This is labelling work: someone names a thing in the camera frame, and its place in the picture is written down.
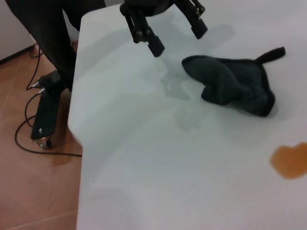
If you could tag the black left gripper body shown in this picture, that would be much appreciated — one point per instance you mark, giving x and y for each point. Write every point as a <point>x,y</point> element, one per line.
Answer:
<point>148,6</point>

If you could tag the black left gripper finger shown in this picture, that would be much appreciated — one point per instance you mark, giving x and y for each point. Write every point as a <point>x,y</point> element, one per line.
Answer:
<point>196,21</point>
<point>144,31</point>

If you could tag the dark blue rag with loop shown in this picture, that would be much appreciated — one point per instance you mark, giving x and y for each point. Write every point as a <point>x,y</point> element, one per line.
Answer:
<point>230,81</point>

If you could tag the person in black trousers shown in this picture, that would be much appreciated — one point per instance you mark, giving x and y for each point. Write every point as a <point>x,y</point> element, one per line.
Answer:
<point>43,24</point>

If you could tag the orange-brown liquid stain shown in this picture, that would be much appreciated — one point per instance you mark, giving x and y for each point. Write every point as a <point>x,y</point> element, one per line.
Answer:
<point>290,163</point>

